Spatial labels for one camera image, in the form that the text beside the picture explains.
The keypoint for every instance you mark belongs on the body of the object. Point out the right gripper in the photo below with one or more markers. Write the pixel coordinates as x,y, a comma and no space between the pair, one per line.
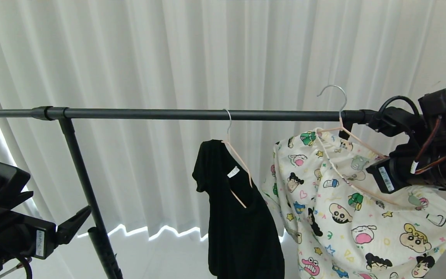
420,170

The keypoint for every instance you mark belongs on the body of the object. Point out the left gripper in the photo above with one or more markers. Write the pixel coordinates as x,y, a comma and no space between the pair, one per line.
18,236

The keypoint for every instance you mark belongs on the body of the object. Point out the cream printed garment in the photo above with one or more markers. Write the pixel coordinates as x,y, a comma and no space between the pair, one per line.
343,224

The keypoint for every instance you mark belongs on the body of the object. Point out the pink clothes hanger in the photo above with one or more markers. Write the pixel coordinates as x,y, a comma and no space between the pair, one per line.
229,124
341,108

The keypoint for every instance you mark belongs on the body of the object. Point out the black t-shirt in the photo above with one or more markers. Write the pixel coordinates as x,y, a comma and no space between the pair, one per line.
238,224

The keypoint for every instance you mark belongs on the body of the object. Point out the black clothes rack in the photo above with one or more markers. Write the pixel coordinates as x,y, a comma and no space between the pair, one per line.
149,114

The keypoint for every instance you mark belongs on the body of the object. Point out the white curtain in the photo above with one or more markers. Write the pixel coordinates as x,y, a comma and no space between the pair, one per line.
207,50

